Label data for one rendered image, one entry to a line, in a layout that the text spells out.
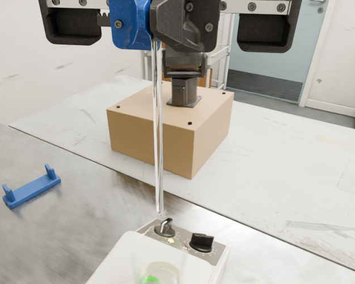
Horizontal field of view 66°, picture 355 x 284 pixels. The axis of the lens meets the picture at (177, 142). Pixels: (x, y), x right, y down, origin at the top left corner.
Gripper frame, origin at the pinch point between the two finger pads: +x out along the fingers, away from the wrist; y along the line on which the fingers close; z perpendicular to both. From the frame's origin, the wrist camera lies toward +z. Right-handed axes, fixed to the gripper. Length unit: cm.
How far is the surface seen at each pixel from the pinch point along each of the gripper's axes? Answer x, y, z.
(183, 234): -10.7, 2.0, -31.1
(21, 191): -20.2, -29.2, -33.6
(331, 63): -263, 133, -68
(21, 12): -138, -93, -16
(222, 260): -6.5, 7.4, -30.6
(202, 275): -1.5, 4.4, -26.6
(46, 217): -15.4, -22.2, -34.9
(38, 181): -23.1, -27.3, -33.6
